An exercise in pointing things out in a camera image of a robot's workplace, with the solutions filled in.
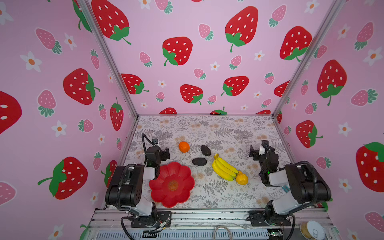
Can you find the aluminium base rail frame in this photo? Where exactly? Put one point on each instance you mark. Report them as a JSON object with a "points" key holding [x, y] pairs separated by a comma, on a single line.
{"points": [[204, 224]]}

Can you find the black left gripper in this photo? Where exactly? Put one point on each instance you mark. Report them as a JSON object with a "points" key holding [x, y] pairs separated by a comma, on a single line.
{"points": [[163, 157]]}

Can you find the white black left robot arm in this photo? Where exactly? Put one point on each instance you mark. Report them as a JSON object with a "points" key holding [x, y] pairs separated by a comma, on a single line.
{"points": [[125, 189]]}

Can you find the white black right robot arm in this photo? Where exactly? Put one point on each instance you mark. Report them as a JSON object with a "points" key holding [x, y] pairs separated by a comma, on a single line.
{"points": [[306, 187]]}

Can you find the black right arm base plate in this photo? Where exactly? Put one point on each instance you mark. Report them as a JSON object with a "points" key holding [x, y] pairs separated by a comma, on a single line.
{"points": [[268, 219]]}

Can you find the dark fake avocado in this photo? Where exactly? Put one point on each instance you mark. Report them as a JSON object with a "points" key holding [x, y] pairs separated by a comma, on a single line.
{"points": [[199, 161], [206, 151]]}

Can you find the red flower-shaped fruit bowl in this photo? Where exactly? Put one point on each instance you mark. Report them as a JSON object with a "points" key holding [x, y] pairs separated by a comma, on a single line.
{"points": [[173, 185]]}

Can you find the yellow fake banana bunch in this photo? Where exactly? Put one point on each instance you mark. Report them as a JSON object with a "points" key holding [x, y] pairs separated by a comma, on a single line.
{"points": [[223, 169]]}

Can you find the yellow fake lemon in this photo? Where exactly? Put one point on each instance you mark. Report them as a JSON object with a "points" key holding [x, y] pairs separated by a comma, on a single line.
{"points": [[241, 178]]}

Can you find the orange fake orange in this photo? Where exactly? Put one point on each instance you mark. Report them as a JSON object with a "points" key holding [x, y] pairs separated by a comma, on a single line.
{"points": [[184, 147]]}

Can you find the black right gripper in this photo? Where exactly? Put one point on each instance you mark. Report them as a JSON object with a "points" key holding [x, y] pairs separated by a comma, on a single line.
{"points": [[253, 151]]}

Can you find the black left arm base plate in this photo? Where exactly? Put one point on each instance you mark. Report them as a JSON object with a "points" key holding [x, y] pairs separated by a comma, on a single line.
{"points": [[159, 219]]}

